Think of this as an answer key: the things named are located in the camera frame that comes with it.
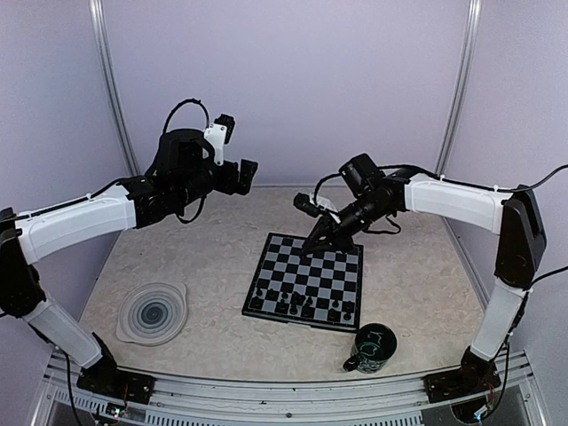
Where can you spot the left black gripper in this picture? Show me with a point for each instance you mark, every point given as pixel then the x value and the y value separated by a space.
pixel 230 185

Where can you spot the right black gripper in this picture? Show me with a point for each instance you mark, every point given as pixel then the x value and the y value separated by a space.
pixel 325 226

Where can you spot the black grey chess board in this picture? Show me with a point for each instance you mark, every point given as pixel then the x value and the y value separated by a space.
pixel 316 280

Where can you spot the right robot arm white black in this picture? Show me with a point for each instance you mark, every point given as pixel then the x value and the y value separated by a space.
pixel 511 214

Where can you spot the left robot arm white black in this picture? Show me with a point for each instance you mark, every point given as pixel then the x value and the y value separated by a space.
pixel 29 237

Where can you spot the dark green mug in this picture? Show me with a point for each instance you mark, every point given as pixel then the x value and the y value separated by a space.
pixel 373 347

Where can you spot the clear collapsible silicone bowl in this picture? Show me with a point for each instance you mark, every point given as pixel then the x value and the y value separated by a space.
pixel 152 314

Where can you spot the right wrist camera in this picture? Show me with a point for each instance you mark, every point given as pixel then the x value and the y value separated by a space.
pixel 316 206

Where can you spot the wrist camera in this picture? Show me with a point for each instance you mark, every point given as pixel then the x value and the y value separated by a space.
pixel 316 206
pixel 217 135

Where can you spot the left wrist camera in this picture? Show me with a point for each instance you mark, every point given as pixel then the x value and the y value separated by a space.
pixel 217 135

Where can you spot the left aluminium corner post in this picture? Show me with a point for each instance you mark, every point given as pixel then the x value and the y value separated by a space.
pixel 99 26

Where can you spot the aluminium corner post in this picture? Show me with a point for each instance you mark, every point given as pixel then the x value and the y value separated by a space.
pixel 99 26
pixel 461 84

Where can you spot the right aluminium corner post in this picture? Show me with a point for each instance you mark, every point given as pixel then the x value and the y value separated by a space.
pixel 461 84

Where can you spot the aluminium front rail frame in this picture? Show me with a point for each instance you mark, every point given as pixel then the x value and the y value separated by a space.
pixel 182 400

